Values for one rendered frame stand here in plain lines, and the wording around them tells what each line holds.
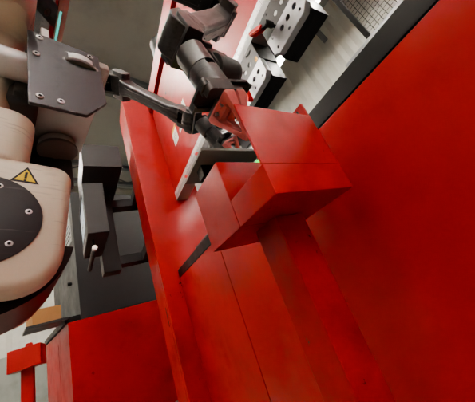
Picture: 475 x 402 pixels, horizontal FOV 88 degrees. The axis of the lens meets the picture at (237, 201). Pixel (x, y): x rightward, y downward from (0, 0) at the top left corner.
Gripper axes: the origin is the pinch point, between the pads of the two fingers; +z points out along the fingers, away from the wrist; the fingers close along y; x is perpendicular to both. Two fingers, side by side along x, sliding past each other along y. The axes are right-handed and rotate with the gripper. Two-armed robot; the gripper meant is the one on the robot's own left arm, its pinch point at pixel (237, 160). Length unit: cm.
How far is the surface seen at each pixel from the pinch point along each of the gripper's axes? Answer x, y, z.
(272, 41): -15.7, -30.8, -16.5
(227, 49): -26.7, -13.2, -37.2
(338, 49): -539, 87, -113
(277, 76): -16.8, -23.4, -9.5
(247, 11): -25, -29, -34
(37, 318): 79, 210, -44
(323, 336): 45, -32, 36
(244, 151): 2.7, -7.6, 1.2
